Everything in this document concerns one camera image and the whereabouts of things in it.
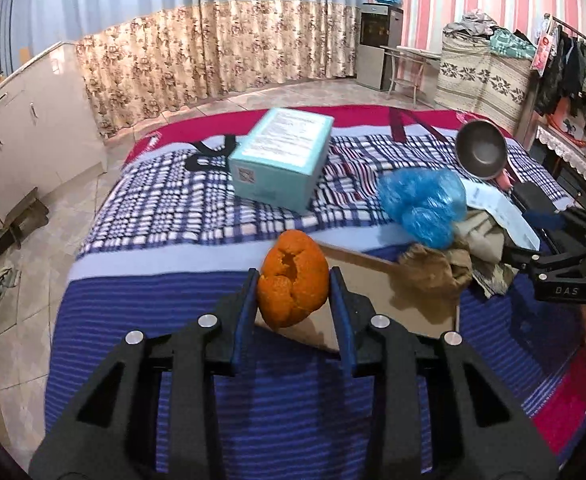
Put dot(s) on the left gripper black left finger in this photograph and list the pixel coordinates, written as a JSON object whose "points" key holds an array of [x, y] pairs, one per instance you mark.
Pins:
{"points": [[148, 411]]}

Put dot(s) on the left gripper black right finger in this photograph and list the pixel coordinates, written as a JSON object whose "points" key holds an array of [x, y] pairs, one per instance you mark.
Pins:
{"points": [[438, 411]]}

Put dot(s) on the blue plastic bag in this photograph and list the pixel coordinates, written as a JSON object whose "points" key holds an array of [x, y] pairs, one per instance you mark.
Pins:
{"points": [[426, 203]]}

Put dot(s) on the black flat case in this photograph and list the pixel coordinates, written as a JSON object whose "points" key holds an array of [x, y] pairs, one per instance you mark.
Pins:
{"points": [[538, 209]]}

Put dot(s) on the beige crumpled cloth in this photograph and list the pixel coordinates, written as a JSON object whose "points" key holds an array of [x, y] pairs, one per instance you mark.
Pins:
{"points": [[476, 255]]}

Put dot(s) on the low tv stand with lace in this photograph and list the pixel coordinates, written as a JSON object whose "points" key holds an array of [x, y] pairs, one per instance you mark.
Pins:
{"points": [[564, 147]]}

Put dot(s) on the brown cardboard piece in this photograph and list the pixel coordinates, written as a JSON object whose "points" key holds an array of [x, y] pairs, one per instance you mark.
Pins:
{"points": [[380, 281]]}

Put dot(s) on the clothes rack with garments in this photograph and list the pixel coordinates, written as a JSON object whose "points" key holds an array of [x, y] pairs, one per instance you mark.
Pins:
{"points": [[559, 64]]}

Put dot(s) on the striped plaid blanket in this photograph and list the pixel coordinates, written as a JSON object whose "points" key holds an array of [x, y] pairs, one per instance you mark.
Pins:
{"points": [[172, 239]]}

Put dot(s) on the covered cabinet with cloth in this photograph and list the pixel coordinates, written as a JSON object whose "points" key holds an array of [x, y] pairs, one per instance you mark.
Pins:
{"points": [[472, 78]]}

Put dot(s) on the pile of clothes on cabinet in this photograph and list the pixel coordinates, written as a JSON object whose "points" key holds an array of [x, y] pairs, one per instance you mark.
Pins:
{"points": [[476, 24]]}

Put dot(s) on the small metal stool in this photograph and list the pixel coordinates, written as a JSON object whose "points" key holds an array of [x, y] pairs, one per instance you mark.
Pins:
{"points": [[408, 66]]}

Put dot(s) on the water dispenser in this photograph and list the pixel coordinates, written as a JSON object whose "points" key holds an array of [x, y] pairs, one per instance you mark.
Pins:
{"points": [[381, 25]]}

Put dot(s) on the white low cabinet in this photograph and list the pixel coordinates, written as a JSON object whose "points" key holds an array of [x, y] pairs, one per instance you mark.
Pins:
{"points": [[48, 135]]}

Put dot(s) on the teal cardboard box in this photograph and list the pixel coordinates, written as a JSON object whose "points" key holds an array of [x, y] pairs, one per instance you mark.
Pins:
{"points": [[280, 161]]}

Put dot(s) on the blue floral curtain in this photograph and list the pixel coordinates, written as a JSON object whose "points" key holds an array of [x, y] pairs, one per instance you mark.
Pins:
{"points": [[141, 58]]}

